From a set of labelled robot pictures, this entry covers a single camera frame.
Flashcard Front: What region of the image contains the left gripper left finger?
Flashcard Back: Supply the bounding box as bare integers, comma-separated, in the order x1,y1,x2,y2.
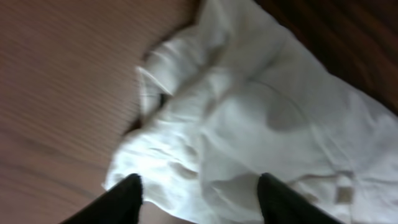
62,174,143,224

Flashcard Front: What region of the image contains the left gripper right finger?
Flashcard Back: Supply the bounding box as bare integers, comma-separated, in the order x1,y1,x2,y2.
257,173,341,224

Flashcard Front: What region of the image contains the white t-shirt with black logo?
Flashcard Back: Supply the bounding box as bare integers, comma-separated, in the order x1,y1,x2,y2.
104,0,397,223

